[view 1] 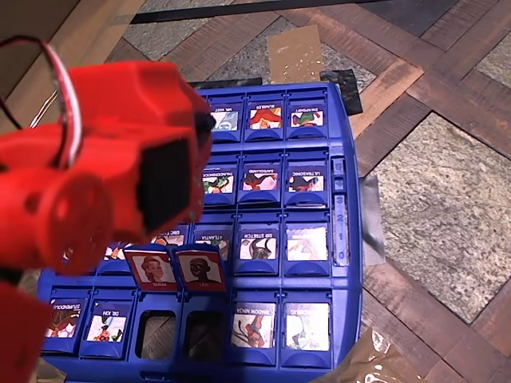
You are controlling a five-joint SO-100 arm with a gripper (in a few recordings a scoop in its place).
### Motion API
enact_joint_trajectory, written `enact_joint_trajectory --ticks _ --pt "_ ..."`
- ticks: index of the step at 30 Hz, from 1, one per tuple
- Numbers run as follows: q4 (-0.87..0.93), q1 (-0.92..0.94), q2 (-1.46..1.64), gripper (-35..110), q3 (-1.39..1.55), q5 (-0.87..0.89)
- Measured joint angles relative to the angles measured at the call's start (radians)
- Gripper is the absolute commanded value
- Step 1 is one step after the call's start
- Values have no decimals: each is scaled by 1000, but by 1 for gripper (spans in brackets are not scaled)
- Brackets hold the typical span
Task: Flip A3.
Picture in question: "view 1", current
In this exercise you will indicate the brown cardboard wall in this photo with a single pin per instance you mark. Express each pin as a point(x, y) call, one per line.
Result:
point(24, 20)

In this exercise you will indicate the blue cartridge with orange label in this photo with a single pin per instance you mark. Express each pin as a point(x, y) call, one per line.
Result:
point(264, 117)

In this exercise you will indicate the crinkled clear tape sheet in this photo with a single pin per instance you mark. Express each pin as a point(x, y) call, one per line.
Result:
point(371, 359)

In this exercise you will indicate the long beige packing tape strip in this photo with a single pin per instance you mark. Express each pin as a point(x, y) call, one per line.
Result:
point(100, 32)

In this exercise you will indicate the red character tile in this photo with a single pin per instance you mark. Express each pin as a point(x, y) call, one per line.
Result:
point(201, 271)
point(153, 271)

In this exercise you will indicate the red-orange robot arm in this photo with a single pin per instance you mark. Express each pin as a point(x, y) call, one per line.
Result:
point(112, 163)

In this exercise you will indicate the blue cartridge with white label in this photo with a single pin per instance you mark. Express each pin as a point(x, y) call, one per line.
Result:
point(225, 119)

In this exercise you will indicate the black tape patch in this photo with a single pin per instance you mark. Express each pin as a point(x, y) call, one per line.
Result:
point(231, 82)
point(347, 93)

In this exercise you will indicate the long thin black tape strip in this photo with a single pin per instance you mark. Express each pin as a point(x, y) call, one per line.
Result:
point(239, 9)

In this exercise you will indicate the brown clear tape patch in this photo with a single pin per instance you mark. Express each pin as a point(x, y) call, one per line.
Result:
point(295, 54)

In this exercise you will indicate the blue plastic game board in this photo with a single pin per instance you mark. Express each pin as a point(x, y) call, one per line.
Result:
point(343, 287)

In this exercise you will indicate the red-orange gripper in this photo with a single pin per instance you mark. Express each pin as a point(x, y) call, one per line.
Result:
point(128, 89)

